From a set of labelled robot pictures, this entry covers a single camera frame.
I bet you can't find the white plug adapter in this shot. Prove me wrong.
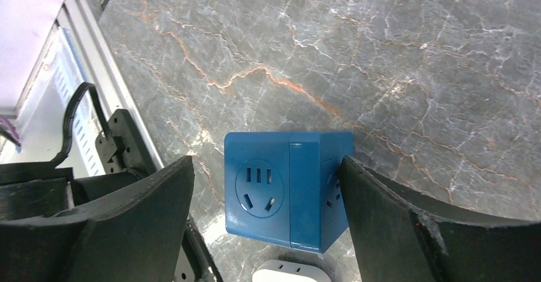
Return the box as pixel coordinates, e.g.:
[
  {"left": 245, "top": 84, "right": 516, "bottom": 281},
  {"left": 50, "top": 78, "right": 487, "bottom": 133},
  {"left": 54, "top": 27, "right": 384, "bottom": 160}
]
[{"left": 251, "top": 260, "right": 331, "bottom": 282}]

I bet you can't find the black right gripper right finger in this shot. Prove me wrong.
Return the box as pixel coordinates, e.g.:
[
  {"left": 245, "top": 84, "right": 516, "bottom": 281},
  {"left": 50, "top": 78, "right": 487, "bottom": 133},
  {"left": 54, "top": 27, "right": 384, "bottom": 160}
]
[{"left": 338, "top": 156, "right": 540, "bottom": 281}]

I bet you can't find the blue cube socket adapter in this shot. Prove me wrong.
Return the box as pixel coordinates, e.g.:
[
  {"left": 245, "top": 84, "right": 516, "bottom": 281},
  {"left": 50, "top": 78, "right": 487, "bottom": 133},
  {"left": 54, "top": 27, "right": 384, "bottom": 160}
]
[{"left": 224, "top": 131, "right": 354, "bottom": 253}]

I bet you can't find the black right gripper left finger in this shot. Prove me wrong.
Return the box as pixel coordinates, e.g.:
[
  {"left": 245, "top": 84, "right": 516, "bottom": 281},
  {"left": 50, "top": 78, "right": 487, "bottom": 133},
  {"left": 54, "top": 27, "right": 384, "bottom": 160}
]
[{"left": 1, "top": 156, "right": 195, "bottom": 281}]

